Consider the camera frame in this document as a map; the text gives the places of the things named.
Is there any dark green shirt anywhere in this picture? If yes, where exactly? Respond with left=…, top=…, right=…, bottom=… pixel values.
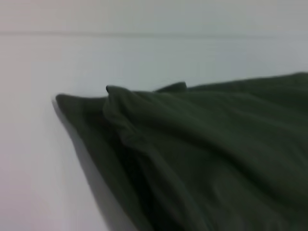
left=51, top=71, right=308, bottom=231

